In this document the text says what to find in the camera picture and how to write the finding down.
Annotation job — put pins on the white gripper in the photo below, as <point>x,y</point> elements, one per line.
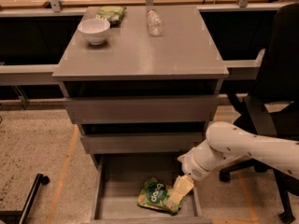
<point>192,168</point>

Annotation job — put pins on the green dang rice chip bag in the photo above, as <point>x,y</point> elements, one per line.
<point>154,195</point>

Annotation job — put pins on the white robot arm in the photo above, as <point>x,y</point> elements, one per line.
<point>226,142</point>

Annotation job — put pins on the grey middle drawer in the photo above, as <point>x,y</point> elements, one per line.
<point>139,143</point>

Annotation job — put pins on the grey open bottom drawer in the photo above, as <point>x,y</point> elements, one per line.
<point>120,179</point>

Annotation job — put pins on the grey drawer cabinet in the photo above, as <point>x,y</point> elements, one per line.
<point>184,50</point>

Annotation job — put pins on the grey top drawer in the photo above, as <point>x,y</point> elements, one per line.
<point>142,109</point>

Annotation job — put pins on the green snack bag on counter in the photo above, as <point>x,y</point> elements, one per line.
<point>112,14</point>

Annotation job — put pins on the black office chair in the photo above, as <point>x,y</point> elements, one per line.
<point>272,106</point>

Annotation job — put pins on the black wheeled stand leg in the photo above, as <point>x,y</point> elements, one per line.
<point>20,216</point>

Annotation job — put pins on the clear plastic water bottle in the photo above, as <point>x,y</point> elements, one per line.
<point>154,23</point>

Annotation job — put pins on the white ceramic bowl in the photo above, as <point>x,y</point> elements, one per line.
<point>95,31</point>

